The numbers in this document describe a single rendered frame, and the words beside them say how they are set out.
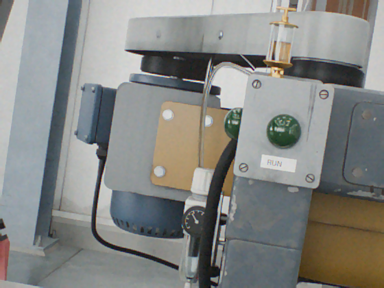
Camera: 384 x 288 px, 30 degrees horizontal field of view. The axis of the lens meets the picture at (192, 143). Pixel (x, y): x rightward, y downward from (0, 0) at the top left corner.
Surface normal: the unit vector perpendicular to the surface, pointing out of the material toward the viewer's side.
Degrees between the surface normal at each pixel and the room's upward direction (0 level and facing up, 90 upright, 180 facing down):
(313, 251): 90
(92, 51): 90
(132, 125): 90
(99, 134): 90
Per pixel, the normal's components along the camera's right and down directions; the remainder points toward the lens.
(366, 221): -0.09, 0.04
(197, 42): -0.82, -0.10
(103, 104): 0.35, 0.11
